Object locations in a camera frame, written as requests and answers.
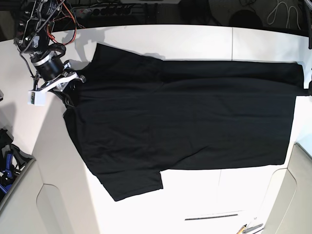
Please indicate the black power strip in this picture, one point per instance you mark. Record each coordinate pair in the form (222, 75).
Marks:
(103, 11)

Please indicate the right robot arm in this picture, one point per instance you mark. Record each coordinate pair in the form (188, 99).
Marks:
(39, 49)

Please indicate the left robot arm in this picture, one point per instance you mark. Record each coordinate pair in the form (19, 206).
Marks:
(308, 10)

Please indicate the blue black clamp tool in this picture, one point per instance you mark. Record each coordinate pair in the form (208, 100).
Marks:
(10, 169)

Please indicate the black T-shirt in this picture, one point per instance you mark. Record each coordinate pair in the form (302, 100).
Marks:
(136, 116)

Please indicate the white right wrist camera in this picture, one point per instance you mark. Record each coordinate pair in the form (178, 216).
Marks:
(36, 98)

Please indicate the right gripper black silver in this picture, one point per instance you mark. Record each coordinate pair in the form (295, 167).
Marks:
(53, 74)

